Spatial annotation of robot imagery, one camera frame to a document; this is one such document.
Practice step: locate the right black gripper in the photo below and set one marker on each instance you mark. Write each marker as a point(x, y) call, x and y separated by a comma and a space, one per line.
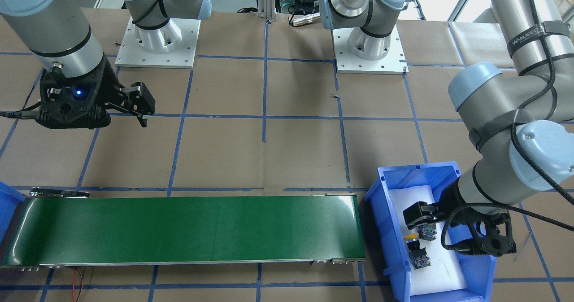
point(111, 87)

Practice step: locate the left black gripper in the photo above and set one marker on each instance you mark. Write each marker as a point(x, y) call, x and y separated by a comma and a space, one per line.
point(447, 200)

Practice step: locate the red push button switch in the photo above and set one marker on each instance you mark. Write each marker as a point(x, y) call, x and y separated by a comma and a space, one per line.
point(427, 232)

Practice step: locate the yellow push button switch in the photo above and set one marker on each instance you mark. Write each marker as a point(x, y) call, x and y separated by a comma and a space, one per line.
point(417, 255)

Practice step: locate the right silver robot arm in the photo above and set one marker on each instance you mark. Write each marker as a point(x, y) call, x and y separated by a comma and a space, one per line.
point(59, 34)

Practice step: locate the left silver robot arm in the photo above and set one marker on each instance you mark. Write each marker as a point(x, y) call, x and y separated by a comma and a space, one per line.
point(515, 124)

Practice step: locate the white foam pad source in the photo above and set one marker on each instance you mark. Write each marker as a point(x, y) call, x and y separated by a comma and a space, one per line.
point(445, 272)

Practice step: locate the blue source bin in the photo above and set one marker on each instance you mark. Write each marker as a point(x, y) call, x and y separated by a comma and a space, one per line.
point(478, 270)

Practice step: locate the green conveyor belt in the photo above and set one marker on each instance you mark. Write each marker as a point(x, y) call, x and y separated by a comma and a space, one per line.
point(73, 232)

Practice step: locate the blue destination bin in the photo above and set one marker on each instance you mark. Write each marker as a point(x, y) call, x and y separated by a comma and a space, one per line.
point(10, 198)

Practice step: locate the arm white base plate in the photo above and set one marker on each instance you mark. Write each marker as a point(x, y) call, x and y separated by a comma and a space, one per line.
point(172, 46)
point(359, 53)

